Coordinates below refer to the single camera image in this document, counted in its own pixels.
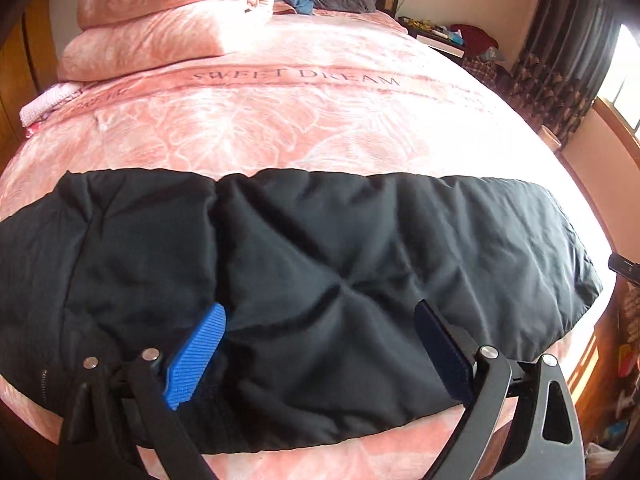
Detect black pants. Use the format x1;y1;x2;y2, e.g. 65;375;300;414
1;169;603;454

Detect dark patterned curtain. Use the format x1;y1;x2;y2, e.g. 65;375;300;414
506;0;620;145

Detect red clothes pile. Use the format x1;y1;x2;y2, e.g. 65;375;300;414
449;24;499;58

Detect dark nightstand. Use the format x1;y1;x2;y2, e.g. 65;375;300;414
397;16;465;65

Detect pink bed cover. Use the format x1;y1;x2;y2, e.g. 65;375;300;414
0;8;618;480

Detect pink white knitted cloth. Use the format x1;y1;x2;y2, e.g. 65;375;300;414
20;82;85;128

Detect wooden wardrobe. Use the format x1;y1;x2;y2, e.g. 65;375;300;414
1;0;58;170

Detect folded pink quilt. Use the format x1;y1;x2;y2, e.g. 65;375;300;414
58;0;274;82

